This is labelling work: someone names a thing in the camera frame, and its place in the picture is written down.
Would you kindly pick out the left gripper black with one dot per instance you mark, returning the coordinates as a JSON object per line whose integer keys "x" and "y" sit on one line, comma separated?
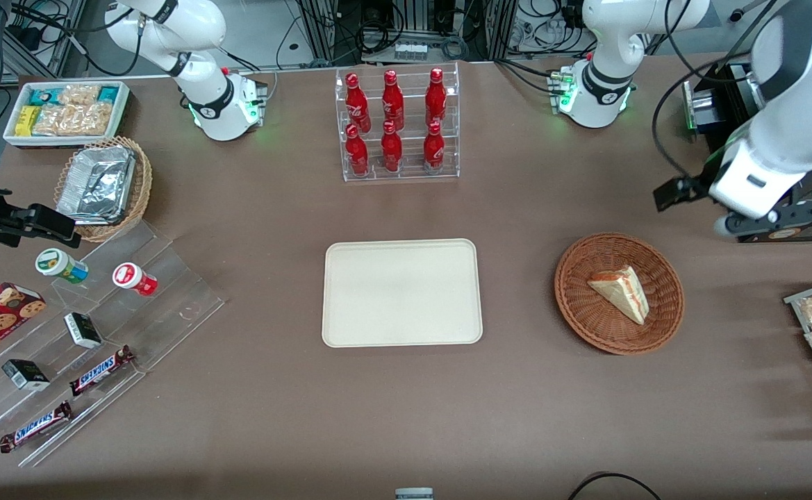
{"x": 692, "y": 189}

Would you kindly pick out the triangular sandwich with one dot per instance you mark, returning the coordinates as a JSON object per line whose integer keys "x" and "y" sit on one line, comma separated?
{"x": 621, "y": 293}

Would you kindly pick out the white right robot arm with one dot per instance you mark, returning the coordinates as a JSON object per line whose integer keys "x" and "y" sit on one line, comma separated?
{"x": 218, "y": 107}

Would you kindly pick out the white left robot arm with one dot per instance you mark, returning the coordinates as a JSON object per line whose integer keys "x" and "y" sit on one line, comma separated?
{"x": 600, "y": 97}

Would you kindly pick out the aluminium foil tray stack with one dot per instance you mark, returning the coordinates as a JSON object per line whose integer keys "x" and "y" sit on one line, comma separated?
{"x": 96, "y": 184}

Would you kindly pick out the light tan wicker basket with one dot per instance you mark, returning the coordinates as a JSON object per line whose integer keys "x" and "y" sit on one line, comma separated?
{"x": 143, "y": 187}

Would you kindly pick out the brown round wicker basket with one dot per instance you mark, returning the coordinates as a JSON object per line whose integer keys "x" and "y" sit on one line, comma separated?
{"x": 586, "y": 312}

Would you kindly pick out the cream rectangular serving tray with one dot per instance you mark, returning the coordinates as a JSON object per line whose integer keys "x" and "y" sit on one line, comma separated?
{"x": 401, "y": 293}

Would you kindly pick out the green sunflower lidded cup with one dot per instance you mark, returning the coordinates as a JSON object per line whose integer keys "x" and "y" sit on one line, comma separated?
{"x": 55, "y": 262}

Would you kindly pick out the black countertop appliance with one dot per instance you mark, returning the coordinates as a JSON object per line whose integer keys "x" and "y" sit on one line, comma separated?
{"x": 711, "y": 114}

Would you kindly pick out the yellow snack packet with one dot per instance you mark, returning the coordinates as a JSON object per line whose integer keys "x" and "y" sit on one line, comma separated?
{"x": 28, "y": 120}

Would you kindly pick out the red lidded cup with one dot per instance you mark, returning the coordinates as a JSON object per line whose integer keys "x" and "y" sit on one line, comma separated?
{"x": 129, "y": 276}

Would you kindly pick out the clear rice cracker bag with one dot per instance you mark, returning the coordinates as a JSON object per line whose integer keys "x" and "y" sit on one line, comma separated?
{"x": 79, "y": 94}
{"x": 72, "y": 119}

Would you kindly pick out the small dark green box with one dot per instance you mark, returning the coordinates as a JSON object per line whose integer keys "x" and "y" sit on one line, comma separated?
{"x": 83, "y": 330}
{"x": 25, "y": 375}

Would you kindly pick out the teal snack packet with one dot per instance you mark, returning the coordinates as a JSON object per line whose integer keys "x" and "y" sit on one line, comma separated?
{"x": 42, "y": 96}
{"x": 109, "y": 94}

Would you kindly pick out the white plastic snack bin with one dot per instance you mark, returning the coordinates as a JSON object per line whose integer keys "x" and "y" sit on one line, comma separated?
{"x": 124, "y": 114}

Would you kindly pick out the clear acrylic stepped stand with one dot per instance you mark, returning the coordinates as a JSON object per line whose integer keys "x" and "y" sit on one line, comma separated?
{"x": 169, "y": 305}

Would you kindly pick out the Snickers chocolate bar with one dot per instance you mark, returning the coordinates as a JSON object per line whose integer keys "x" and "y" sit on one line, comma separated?
{"x": 36, "y": 426}
{"x": 100, "y": 371}

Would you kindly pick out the red cola bottle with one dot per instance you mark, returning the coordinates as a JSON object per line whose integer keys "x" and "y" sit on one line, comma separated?
{"x": 392, "y": 101}
{"x": 436, "y": 97}
{"x": 434, "y": 147}
{"x": 357, "y": 153}
{"x": 391, "y": 149}
{"x": 356, "y": 101}

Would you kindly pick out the clear acrylic bottle rack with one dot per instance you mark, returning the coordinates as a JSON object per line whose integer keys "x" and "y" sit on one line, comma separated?
{"x": 409, "y": 170}

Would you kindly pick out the white power strip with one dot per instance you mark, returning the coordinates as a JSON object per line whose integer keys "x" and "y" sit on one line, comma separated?
{"x": 410, "y": 51}

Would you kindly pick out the small grey box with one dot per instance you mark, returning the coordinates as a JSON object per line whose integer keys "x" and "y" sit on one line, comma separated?
{"x": 414, "y": 494}

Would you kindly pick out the aluminium frame equipment rack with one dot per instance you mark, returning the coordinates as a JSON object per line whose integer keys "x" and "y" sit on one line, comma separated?
{"x": 378, "y": 21}

